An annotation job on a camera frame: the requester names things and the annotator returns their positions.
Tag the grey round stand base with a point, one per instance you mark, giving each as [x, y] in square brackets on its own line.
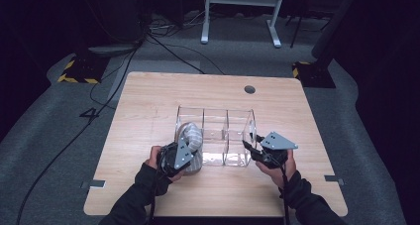
[112, 50]

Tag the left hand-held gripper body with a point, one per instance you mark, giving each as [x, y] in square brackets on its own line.
[182, 154]

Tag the thin black tripod legs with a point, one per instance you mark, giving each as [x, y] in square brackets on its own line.
[297, 30]

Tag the grey metal table bracket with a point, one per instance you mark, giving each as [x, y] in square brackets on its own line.
[333, 178]
[97, 184]

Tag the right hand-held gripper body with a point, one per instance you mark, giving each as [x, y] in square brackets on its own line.
[277, 142]

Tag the black yellow striped base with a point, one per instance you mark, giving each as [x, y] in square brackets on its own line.
[313, 76]
[85, 69]

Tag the clear acrylic divided organizer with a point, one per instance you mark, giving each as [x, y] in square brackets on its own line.
[218, 119]

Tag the person's left hand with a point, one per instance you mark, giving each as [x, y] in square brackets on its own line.
[152, 157]

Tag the person's right hand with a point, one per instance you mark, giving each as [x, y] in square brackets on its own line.
[280, 177]

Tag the dark grey pole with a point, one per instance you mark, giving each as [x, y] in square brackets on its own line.
[333, 23]

